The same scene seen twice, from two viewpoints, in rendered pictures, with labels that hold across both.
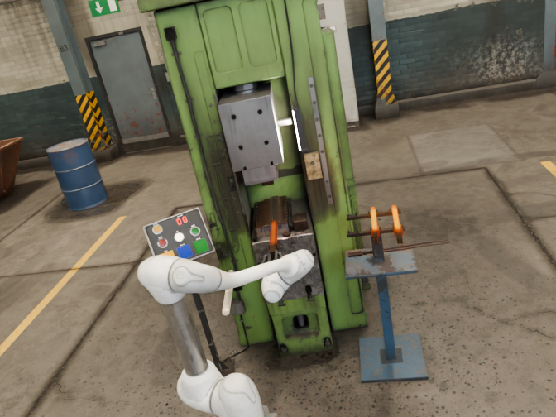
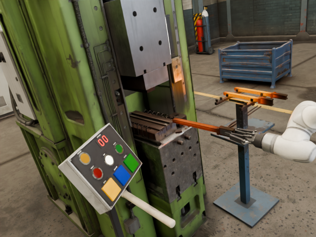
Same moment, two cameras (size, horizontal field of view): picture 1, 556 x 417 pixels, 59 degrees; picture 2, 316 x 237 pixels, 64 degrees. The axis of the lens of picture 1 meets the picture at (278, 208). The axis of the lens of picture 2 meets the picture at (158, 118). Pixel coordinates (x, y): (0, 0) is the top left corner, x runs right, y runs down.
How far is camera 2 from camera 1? 2.15 m
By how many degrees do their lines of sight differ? 41
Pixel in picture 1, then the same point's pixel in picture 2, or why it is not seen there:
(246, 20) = not seen: outside the picture
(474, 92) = not seen: hidden behind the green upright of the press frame
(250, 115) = (147, 13)
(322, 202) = (181, 101)
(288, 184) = (132, 101)
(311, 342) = (195, 221)
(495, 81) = not seen: hidden behind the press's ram
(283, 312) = (180, 205)
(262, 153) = (157, 54)
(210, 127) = (97, 35)
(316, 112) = (175, 21)
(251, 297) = (139, 209)
